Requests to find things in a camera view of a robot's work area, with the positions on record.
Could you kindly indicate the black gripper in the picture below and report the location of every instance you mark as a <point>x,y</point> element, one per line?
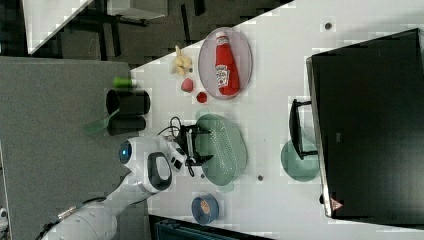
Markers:
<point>186,140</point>

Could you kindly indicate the mint green plastic strainer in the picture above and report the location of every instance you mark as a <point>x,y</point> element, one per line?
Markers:
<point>224,141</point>

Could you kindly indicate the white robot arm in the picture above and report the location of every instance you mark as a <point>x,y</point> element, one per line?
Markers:
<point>151,160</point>

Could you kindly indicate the red toy strawberry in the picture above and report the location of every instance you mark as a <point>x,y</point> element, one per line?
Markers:
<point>201,97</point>

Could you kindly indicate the toy orange slice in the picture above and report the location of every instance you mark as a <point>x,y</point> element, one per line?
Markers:
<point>205,207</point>

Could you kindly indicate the pink toy strawberry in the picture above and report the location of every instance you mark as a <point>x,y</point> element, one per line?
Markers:
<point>187,85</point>

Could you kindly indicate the red ketchup bottle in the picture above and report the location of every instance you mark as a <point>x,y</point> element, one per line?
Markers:
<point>226,71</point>

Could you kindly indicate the blue bowl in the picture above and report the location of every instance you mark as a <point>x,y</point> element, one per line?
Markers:
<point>199,216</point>

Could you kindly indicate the small black utensil holder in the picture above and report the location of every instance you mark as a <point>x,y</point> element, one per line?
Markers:
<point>122,124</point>

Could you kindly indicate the peeled toy banana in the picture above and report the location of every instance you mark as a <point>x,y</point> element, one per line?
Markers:
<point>181,64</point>

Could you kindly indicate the large black utensil holder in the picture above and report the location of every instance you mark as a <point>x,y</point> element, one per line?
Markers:
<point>128,102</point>

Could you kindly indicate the grey round plate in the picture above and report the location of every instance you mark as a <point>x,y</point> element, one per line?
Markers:
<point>206,61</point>

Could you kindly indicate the green cylinder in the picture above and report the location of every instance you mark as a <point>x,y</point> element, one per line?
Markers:
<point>120,82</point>

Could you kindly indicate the green spatula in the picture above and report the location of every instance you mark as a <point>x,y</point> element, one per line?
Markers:
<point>98,125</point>

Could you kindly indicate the mint green cup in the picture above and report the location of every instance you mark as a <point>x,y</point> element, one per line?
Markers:
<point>300,169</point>

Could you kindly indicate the silver toaster oven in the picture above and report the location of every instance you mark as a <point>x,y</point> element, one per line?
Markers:
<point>368,112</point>

